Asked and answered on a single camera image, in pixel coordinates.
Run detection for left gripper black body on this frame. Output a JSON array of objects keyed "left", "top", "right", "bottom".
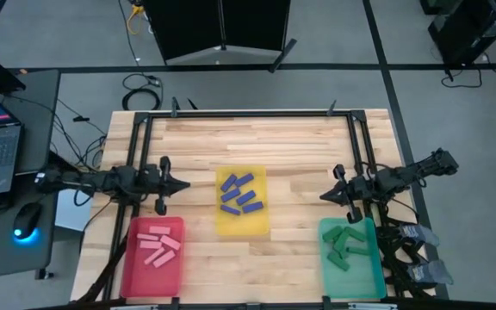
[{"left": 143, "top": 156, "right": 172, "bottom": 216}]

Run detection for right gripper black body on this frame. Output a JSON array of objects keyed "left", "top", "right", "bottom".
[{"left": 333, "top": 164, "right": 375, "bottom": 225}]

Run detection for yellow plastic bin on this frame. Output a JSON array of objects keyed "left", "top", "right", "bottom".
[{"left": 214, "top": 164, "right": 270, "bottom": 237}]

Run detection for grey power supply box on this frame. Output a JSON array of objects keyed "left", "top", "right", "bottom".
[
  {"left": 406, "top": 259, "right": 455, "bottom": 285},
  {"left": 398, "top": 223, "right": 441, "bottom": 249}
]

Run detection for teal plastic bin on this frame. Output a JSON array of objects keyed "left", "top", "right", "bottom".
[{"left": 318, "top": 216, "right": 388, "bottom": 301}]

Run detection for red plastic bin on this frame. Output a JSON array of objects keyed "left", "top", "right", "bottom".
[{"left": 120, "top": 215, "right": 186, "bottom": 299}]

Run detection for white sheet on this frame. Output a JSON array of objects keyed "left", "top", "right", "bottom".
[{"left": 54, "top": 191, "right": 93, "bottom": 233}]

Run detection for grey desk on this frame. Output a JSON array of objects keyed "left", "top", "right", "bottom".
[{"left": 0, "top": 68, "right": 62, "bottom": 281}]

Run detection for black computer mouse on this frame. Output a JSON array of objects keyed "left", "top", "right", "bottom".
[{"left": 12, "top": 201, "right": 43, "bottom": 241}]

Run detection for black folding partition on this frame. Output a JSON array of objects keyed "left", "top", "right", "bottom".
[{"left": 142, "top": 0, "right": 299, "bottom": 73}]

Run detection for black equipment rack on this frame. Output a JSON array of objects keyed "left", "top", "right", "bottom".
[{"left": 419, "top": 0, "right": 496, "bottom": 70}]

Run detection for coiled black floor cable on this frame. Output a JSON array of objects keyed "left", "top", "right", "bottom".
[{"left": 121, "top": 72, "right": 164, "bottom": 112}]

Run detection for black desk cable bundle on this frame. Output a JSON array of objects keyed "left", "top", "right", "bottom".
[{"left": 52, "top": 98, "right": 108, "bottom": 170}]

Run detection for thin black floor cable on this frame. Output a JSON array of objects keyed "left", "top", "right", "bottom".
[{"left": 116, "top": 0, "right": 141, "bottom": 66}]

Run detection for yellow cable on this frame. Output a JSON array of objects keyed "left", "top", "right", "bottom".
[{"left": 126, "top": 3, "right": 146, "bottom": 35}]

